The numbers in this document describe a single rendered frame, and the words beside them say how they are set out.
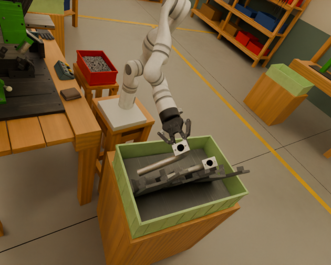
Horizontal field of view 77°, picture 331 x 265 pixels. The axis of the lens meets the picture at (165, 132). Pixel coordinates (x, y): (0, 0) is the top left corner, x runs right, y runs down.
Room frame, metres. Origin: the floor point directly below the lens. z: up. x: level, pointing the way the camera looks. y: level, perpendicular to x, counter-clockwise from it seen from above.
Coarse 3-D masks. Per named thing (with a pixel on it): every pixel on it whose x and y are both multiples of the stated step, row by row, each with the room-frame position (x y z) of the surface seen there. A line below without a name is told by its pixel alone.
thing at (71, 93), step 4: (68, 88) 0.96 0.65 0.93; (72, 88) 0.97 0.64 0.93; (60, 92) 0.91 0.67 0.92; (64, 92) 0.91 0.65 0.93; (68, 92) 0.92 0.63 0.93; (72, 92) 0.94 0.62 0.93; (76, 92) 0.95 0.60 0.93; (64, 96) 0.88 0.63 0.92; (68, 96) 0.89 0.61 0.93; (72, 96) 0.91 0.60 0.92; (76, 96) 0.93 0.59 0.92; (80, 96) 0.95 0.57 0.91
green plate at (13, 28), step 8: (0, 0) 0.98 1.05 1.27; (0, 8) 0.97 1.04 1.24; (8, 8) 1.00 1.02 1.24; (16, 8) 1.02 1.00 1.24; (0, 16) 0.96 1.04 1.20; (8, 16) 0.98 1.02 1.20; (16, 16) 1.01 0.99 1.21; (0, 24) 0.94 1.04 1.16; (8, 24) 0.97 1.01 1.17; (16, 24) 1.00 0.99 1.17; (24, 24) 1.03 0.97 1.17; (8, 32) 0.96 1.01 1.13; (16, 32) 0.99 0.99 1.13; (24, 32) 1.02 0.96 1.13; (8, 40) 0.95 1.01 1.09; (16, 40) 0.97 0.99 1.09
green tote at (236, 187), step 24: (120, 144) 0.69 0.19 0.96; (144, 144) 0.77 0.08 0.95; (168, 144) 0.86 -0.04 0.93; (192, 144) 0.98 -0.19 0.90; (216, 144) 1.00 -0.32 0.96; (120, 168) 0.59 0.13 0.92; (120, 192) 0.53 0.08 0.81; (240, 192) 0.75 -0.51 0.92; (168, 216) 0.44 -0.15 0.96; (192, 216) 0.55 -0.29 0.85
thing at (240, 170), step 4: (240, 168) 0.70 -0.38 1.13; (232, 172) 0.70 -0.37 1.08; (236, 172) 0.69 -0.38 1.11; (240, 172) 0.68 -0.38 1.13; (244, 172) 0.68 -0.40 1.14; (248, 172) 0.70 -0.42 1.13; (188, 176) 0.74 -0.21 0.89; (192, 176) 0.72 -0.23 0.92; (208, 176) 0.67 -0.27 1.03; (212, 176) 0.68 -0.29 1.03; (216, 176) 0.69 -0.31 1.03; (220, 176) 0.70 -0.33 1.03; (224, 176) 0.71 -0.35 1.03; (228, 176) 0.71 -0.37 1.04; (232, 176) 0.74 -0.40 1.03; (192, 180) 0.71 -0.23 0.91; (196, 180) 0.70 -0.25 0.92; (200, 180) 0.69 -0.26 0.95; (204, 180) 0.72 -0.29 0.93; (208, 180) 0.74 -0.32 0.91; (212, 180) 0.77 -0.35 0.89
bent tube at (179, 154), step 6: (174, 144) 0.53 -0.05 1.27; (180, 144) 0.53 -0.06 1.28; (186, 144) 0.53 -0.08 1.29; (174, 150) 0.51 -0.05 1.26; (180, 150) 0.55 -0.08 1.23; (186, 150) 0.51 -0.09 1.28; (174, 156) 0.58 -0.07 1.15; (180, 156) 0.58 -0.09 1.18; (156, 162) 0.56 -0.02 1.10; (162, 162) 0.56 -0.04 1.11; (168, 162) 0.57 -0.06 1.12; (144, 168) 0.53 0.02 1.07; (150, 168) 0.54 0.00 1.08; (156, 168) 0.54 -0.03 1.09; (138, 174) 0.51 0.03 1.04
